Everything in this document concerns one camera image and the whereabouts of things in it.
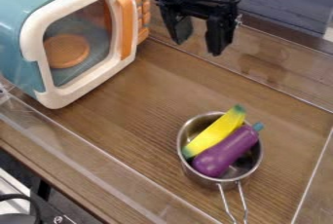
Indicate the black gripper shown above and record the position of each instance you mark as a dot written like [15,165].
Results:
[218,12]

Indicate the yellow toy banana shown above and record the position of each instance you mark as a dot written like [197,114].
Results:
[215,132]

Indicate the silver metal pot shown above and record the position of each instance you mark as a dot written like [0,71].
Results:
[238,171]

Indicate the blue toy microwave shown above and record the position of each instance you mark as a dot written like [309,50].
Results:
[64,46]

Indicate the purple toy eggplant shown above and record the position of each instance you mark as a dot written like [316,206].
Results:
[214,160]

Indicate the clear acrylic barrier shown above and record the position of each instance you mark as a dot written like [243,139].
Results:
[111,190]

